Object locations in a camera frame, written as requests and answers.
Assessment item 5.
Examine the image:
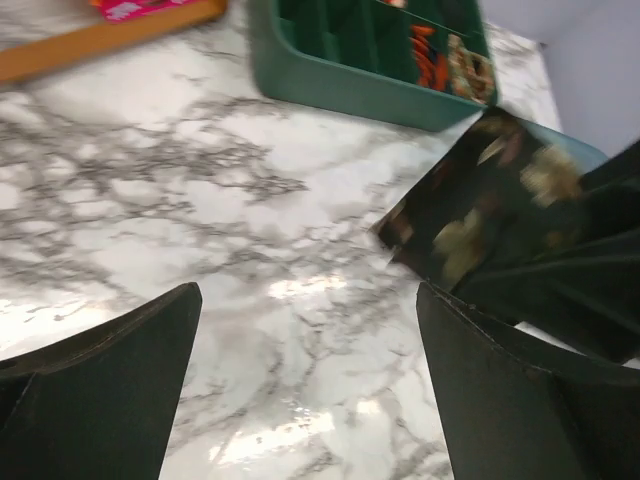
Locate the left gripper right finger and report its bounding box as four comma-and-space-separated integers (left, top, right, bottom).
416, 282, 639, 480

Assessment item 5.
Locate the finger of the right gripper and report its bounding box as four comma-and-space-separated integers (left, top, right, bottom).
450, 146, 639, 363

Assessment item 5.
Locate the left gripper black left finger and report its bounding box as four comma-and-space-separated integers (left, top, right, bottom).
1, 283, 202, 480

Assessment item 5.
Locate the wooden tiered rack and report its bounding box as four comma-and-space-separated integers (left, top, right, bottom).
1, 1, 228, 85

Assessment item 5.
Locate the black leaf patterned tie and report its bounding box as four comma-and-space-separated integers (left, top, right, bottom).
372, 107, 588, 290

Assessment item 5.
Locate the green divided organizer tray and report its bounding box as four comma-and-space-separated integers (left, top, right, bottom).
248, 0, 498, 132

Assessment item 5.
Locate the orange sponge box right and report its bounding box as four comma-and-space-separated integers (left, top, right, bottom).
89, 0, 193, 23

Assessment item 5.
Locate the teal plastic tub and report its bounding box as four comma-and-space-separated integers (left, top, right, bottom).
522, 120, 608, 176

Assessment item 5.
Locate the rolled orange black tie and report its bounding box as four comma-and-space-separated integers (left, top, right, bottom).
410, 24, 448, 92

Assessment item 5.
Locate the rolled tan patterned tie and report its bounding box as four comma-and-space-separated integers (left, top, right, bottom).
447, 34, 495, 105

